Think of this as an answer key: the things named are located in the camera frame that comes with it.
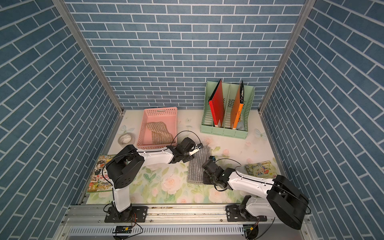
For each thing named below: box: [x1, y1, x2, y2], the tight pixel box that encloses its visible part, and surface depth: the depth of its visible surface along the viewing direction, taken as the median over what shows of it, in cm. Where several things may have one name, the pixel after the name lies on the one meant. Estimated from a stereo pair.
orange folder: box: [230, 83, 244, 130], surface depth 88 cm
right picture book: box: [245, 160, 278, 179], surface depth 91 cm
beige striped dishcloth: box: [145, 121, 176, 145], surface depth 106 cm
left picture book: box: [86, 154, 116, 193], surface depth 86 cm
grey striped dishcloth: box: [187, 146, 212, 184], surface depth 88 cm
